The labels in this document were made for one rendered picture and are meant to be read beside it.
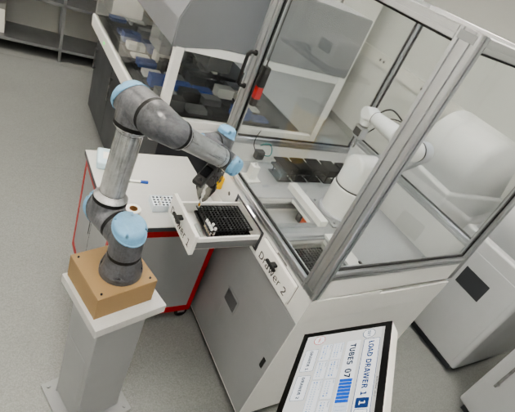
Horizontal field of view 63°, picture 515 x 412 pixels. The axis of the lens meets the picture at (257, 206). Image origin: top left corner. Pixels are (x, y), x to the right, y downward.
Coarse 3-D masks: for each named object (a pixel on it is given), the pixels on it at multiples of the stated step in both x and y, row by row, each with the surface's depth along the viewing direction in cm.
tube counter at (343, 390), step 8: (352, 368) 120; (344, 376) 119; (352, 376) 118; (344, 384) 116; (336, 392) 115; (344, 392) 113; (336, 400) 112; (344, 400) 111; (336, 408) 110; (344, 408) 109
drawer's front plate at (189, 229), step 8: (176, 200) 188; (168, 208) 195; (176, 208) 188; (184, 208) 183; (184, 216) 181; (176, 224) 188; (184, 224) 181; (192, 224) 177; (184, 232) 181; (192, 232) 174; (184, 240) 181; (192, 240) 174; (192, 248) 175
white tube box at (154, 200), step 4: (152, 196) 205; (156, 196) 206; (160, 196) 207; (164, 196) 208; (168, 196) 209; (148, 200) 206; (152, 200) 201; (156, 200) 203; (160, 200) 204; (164, 200) 205; (168, 200) 206; (152, 204) 200; (156, 204) 201; (164, 204) 203; (168, 204) 204; (152, 208) 200; (156, 208) 200; (160, 208) 202; (164, 208) 203
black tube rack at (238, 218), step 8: (208, 208) 195; (216, 208) 197; (232, 208) 202; (200, 216) 193; (208, 216) 190; (216, 216) 192; (224, 216) 195; (232, 216) 198; (240, 216) 200; (200, 224) 190; (216, 224) 188; (224, 224) 190; (232, 224) 192; (240, 224) 195; (248, 224) 197; (216, 232) 188; (224, 232) 190; (232, 232) 192; (240, 232) 194; (248, 232) 196
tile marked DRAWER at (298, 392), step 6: (300, 378) 126; (306, 378) 125; (294, 384) 125; (300, 384) 124; (306, 384) 123; (294, 390) 123; (300, 390) 122; (306, 390) 121; (294, 396) 121; (300, 396) 120
